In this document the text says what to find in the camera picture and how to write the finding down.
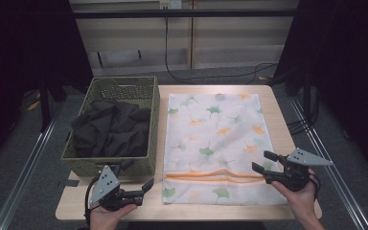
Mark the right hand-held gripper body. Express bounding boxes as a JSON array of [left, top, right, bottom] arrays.
[[264, 147, 334, 193]]

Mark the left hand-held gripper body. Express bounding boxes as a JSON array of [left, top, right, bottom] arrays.
[[88, 164, 146, 213]]

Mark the dark cloth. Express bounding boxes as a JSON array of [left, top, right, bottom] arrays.
[[70, 98, 153, 158]]

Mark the white leaf-print mesh laundry bag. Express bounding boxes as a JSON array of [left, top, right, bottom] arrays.
[[161, 92, 289, 206]]

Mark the green woven basket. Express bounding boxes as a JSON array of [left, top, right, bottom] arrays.
[[60, 76, 160, 178]]

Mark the person's left hand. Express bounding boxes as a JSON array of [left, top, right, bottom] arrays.
[[89, 203, 139, 230]]

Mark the person's right hand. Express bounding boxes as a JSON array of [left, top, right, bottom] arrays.
[[270, 169, 321, 221]]

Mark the black tape piece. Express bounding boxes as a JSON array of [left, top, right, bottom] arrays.
[[57, 178, 81, 189]]

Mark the black metal stand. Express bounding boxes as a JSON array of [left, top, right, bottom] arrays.
[[37, 71, 53, 133], [302, 71, 313, 120]]

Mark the beige wooden panel cabinet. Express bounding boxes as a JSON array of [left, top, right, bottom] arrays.
[[69, 0, 301, 77]]

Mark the black curtain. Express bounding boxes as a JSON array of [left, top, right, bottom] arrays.
[[0, 0, 94, 181], [266, 0, 368, 181]]

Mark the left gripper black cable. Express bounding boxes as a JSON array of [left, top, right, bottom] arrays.
[[83, 174, 102, 226]]

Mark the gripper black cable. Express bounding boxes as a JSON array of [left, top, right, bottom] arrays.
[[308, 172, 322, 201], [83, 174, 102, 226]]

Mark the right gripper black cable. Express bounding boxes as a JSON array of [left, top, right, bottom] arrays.
[[308, 172, 322, 201]]

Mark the metal floor rail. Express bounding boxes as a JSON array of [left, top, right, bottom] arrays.
[[287, 97, 368, 230], [0, 106, 60, 230]]

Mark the bundle of black cables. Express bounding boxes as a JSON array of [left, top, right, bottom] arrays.
[[287, 92, 321, 136]]

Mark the long black floor cable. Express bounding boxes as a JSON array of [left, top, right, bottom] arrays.
[[163, 15, 280, 85]]

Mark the white wall socket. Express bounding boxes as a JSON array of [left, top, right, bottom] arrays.
[[158, 0, 183, 11]]

